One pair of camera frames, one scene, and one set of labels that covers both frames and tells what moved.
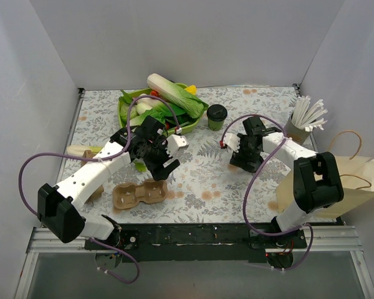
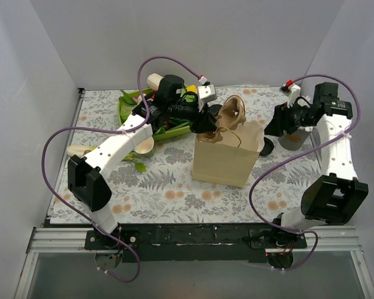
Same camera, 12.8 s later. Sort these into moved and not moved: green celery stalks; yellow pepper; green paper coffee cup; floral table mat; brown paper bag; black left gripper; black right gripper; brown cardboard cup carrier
Moved: brown paper bag; black left gripper; brown cardboard cup carrier; green paper coffee cup; black right gripper
Not moved: floral table mat; yellow pepper; green celery stalks
